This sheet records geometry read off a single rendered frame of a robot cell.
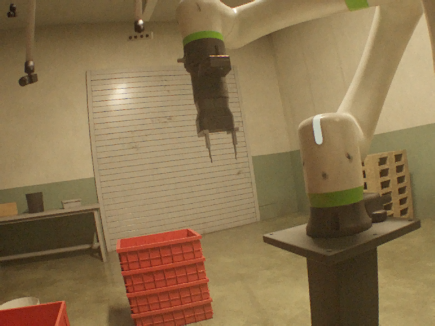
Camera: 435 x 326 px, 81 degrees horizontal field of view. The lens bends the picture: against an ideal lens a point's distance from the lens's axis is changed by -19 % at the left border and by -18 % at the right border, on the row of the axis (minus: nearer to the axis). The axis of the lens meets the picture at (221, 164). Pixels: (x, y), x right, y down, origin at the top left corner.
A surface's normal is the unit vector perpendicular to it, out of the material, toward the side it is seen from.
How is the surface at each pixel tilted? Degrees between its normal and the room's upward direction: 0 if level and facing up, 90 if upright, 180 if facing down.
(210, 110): 87
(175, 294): 90
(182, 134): 90
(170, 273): 90
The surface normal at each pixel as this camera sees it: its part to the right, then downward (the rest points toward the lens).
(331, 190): -0.44, 0.04
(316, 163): -0.72, 0.09
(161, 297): 0.30, -0.07
